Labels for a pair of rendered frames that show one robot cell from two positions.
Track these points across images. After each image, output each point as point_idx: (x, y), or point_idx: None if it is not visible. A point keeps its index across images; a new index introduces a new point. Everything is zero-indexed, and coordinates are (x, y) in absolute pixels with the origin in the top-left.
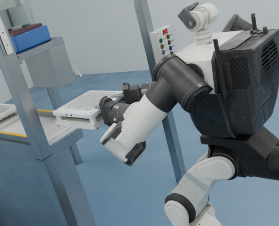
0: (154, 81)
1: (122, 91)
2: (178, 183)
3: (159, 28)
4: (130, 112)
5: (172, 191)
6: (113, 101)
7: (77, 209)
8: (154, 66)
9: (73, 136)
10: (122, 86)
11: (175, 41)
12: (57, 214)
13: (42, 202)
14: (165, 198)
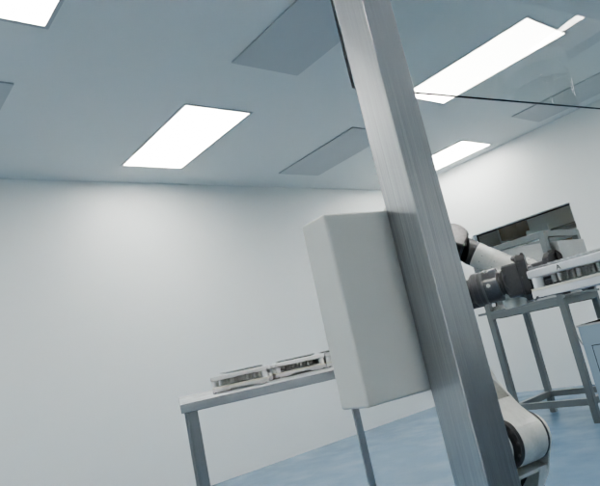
0: (468, 237)
1: (531, 265)
2: (508, 392)
3: (353, 212)
4: (500, 251)
5: (528, 416)
6: (540, 260)
7: None
8: (462, 227)
9: None
10: (524, 255)
11: (318, 298)
12: None
13: None
14: (540, 418)
